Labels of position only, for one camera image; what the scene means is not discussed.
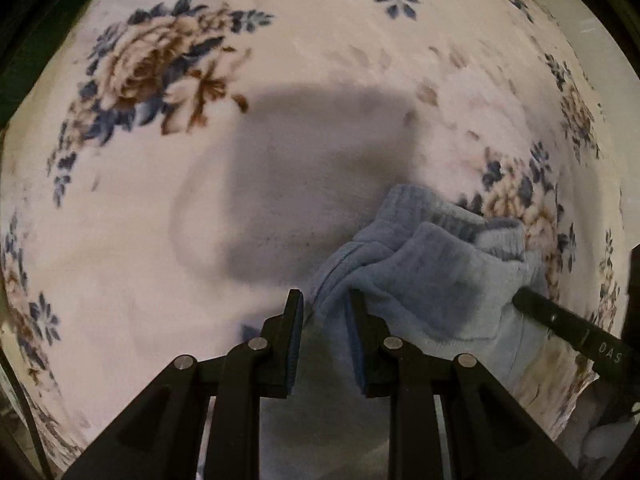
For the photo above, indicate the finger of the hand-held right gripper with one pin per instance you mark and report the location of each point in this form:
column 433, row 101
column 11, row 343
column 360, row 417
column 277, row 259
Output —
column 565, row 324

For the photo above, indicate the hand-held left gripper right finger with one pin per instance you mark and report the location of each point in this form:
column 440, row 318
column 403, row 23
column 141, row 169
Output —
column 358, row 350

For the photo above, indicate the light blue pants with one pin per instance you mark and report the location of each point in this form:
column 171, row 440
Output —
column 430, row 285

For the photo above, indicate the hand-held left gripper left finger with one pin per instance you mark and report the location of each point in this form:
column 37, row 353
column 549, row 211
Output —
column 297, row 330

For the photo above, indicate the floral printed blanket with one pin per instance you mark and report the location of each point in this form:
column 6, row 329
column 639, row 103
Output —
column 280, row 135

